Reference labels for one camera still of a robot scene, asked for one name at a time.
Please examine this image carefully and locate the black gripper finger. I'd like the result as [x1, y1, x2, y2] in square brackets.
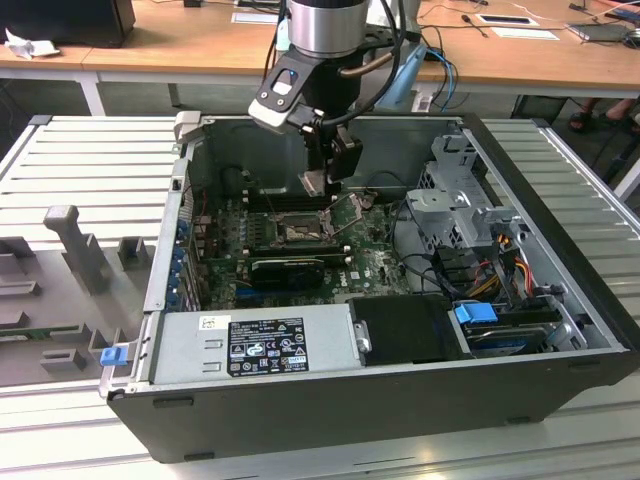
[303, 129, 332, 175]
[326, 124, 365, 196]

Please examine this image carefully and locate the CPU with silver top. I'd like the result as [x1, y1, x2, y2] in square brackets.
[298, 168, 330, 198]

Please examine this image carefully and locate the metal socket cover frame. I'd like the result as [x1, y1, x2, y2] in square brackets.
[319, 191, 370, 237]

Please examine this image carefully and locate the CPU socket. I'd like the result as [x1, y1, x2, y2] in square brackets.
[269, 212, 337, 247]

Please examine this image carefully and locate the pale blue teach pendant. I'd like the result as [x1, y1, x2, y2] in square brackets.
[374, 44, 427, 112]

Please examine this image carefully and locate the black cylindrical component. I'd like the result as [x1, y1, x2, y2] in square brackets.
[221, 167, 245, 197]

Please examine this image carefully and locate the green motherboard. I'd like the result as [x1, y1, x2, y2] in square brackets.
[197, 192, 419, 312]

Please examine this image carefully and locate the grey metal drive cage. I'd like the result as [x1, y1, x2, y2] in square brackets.
[404, 134, 531, 261]

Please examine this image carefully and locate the black graphics card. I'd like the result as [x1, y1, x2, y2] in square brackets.
[248, 256, 325, 290]

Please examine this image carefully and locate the grey plastic case latch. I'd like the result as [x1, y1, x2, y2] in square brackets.
[173, 110, 204, 147]

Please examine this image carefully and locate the wooden desk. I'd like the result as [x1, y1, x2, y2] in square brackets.
[82, 0, 640, 119]
[0, 0, 146, 117]

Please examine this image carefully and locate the black plastic shroud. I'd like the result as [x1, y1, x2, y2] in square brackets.
[346, 293, 475, 370]

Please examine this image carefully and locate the white paper sheet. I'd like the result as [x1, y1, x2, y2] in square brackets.
[490, 26, 562, 42]

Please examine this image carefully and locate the hard disk in blue carrier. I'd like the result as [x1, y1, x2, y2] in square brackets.
[452, 300, 554, 359]

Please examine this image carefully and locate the grey power supply unit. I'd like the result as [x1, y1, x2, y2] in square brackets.
[149, 303, 364, 385]

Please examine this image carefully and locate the person's sandalled foot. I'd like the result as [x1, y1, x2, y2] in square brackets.
[567, 97, 601, 132]
[602, 97, 640, 126]

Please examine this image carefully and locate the black open PC case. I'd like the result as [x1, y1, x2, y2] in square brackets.
[98, 110, 640, 464]

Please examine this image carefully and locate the grey notebook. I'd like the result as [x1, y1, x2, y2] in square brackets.
[564, 22, 632, 45]

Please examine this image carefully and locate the black monitor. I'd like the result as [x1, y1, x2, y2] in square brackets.
[0, 0, 137, 50]

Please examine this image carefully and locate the grey parts rack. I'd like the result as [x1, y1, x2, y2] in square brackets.
[0, 203, 157, 389]

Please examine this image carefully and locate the crumpled white paper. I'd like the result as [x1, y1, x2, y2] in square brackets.
[3, 27, 61, 60]

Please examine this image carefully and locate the green RAM stick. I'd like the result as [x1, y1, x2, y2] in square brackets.
[0, 326, 82, 341]

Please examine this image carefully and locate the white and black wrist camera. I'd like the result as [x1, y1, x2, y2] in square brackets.
[248, 52, 321, 136]

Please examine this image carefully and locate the blue cable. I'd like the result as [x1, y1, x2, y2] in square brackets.
[428, 47, 459, 112]

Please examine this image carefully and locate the coloured power wire bundle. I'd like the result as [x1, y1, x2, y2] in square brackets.
[469, 252, 531, 299]

